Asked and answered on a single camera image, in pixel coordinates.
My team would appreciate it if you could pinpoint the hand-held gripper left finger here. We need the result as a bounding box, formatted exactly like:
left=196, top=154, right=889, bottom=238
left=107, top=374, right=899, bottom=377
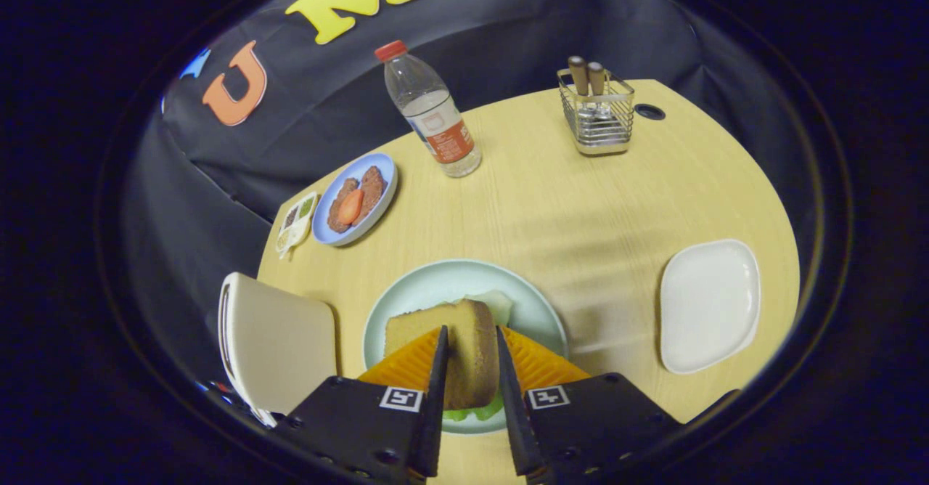
left=271, top=325, right=451, bottom=484

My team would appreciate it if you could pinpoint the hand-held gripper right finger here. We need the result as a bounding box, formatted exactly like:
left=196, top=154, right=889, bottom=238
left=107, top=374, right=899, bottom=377
left=496, top=325, right=684, bottom=482

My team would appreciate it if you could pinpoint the plain bread slice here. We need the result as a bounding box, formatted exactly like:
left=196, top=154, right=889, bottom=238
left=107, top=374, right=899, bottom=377
left=384, top=298, right=502, bottom=411

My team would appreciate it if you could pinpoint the green lettuce leaf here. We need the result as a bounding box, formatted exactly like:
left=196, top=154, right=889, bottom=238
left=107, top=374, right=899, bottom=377
left=435, top=289, right=516, bottom=423

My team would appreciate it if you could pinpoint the pale green plate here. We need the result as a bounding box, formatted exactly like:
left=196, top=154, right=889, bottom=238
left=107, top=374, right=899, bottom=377
left=362, top=258, right=569, bottom=436

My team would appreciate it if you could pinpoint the white toaster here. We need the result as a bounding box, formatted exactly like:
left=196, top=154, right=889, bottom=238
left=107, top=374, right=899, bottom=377
left=218, top=272, right=338, bottom=428

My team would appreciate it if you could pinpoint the white square plate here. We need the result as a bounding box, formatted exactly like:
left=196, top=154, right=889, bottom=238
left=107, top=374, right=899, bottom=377
left=659, top=238, right=762, bottom=375

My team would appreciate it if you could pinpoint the brown meat patty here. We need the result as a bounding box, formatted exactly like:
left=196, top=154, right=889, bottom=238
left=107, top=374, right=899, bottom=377
left=356, top=166, right=386, bottom=217
left=327, top=177, right=361, bottom=234

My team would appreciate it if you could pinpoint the red tomato slice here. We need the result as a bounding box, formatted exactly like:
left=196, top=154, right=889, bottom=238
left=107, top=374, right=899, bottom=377
left=337, top=188, right=365, bottom=226

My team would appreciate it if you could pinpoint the white condiment tray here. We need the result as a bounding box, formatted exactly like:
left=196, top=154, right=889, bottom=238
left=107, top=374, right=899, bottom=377
left=275, top=192, right=319, bottom=259

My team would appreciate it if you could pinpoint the blue plate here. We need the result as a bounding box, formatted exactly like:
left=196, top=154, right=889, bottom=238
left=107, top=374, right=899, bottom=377
left=312, top=152, right=399, bottom=247

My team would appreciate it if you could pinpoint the clear plastic water bottle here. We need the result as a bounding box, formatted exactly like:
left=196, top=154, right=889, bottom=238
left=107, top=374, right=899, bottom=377
left=374, top=40, right=483, bottom=179

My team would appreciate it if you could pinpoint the metal wire cutlery caddy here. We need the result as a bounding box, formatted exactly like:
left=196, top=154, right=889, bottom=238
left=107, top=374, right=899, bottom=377
left=557, top=68, right=636, bottom=157

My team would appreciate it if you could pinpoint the wooden handled utensil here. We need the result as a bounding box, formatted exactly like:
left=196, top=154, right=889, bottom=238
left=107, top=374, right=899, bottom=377
left=567, top=55, right=590, bottom=108
left=586, top=61, right=607, bottom=108

